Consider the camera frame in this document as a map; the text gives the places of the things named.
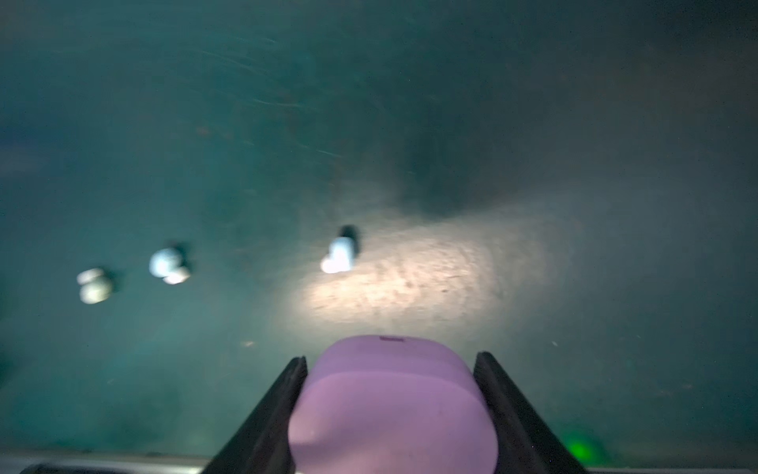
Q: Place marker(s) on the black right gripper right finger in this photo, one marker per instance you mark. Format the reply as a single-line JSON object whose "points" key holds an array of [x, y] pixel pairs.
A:
{"points": [[525, 442]]}

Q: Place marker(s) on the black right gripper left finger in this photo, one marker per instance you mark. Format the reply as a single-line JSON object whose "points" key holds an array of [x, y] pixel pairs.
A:
{"points": [[261, 444]]}

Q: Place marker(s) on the pink earbud charging case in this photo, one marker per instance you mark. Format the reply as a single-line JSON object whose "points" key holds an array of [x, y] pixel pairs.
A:
{"points": [[383, 404]]}

